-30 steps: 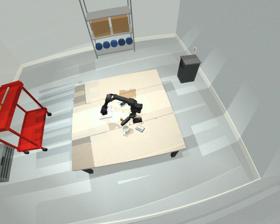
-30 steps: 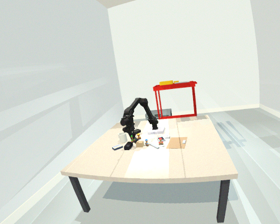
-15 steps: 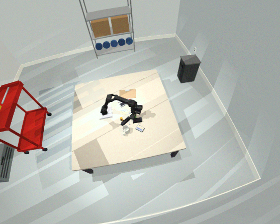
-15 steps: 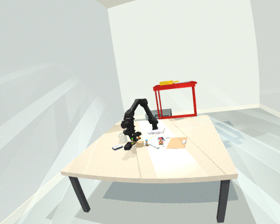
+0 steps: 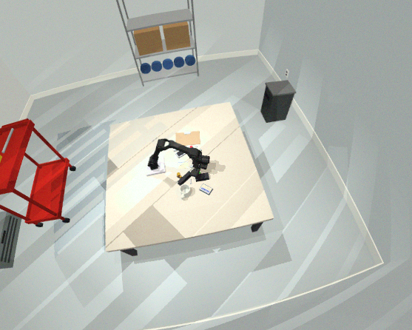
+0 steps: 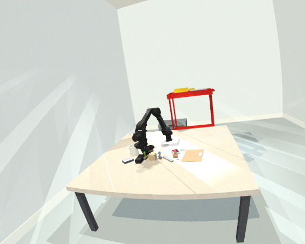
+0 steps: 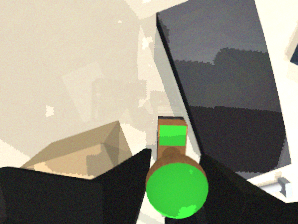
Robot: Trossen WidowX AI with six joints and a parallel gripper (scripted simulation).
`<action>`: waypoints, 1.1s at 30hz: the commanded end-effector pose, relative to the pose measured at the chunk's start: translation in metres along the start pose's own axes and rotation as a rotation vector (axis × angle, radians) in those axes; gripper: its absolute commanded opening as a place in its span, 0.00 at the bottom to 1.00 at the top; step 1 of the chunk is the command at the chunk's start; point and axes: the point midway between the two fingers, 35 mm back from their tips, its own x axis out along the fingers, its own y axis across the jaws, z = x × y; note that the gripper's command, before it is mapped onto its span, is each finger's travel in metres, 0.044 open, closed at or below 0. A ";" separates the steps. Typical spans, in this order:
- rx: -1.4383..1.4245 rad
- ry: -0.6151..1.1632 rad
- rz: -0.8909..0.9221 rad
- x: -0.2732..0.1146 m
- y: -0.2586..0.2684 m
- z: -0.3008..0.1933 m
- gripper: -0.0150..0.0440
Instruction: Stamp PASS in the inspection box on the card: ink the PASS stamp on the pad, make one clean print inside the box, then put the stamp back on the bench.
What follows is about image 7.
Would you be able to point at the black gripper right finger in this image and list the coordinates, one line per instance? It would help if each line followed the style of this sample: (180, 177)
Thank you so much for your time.
(231, 199)

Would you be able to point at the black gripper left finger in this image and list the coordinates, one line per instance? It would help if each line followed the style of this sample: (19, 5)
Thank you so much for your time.
(37, 197)

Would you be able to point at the tan cardboard box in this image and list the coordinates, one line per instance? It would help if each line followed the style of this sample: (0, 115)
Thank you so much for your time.
(85, 155)

